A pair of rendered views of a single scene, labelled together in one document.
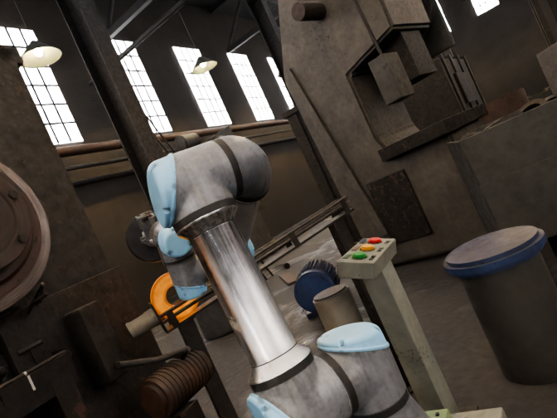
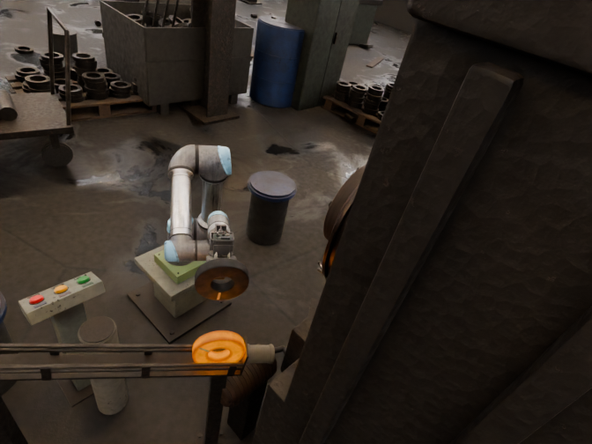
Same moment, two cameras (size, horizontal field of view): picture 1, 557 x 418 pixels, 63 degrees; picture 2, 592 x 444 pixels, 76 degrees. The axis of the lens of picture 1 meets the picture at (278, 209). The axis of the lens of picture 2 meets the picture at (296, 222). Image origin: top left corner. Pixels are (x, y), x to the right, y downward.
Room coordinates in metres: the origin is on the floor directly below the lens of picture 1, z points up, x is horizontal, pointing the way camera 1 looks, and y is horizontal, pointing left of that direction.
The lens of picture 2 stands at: (2.09, 0.60, 1.73)
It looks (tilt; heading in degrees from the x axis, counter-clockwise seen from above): 37 degrees down; 184
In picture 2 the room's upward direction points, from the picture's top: 14 degrees clockwise
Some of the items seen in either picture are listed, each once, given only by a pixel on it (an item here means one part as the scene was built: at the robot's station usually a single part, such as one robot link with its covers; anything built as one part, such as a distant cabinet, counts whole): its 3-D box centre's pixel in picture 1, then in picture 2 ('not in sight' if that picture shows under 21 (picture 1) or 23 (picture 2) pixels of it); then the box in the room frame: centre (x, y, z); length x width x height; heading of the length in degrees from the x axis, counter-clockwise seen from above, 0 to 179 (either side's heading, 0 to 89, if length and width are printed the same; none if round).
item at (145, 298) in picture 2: not in sight; (180, 284); (0.81, -0.02, 0.13); 0.40 x 0.40 x 0.26; 60
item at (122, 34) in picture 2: not in sight; (180, 54); (-1.92, -1.34, 0.43); 1.23 x 0.93 x 0.87; 146
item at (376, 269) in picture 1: (407, 337); (75, 339); (1.36, -0.19, 0.31); 0.24 x 0.16 x 0.62; 148
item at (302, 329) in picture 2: (95, 343); (304, 355); (1.38, 0.68, 0.68); 0.11 x 0.08 x 0.24; 58
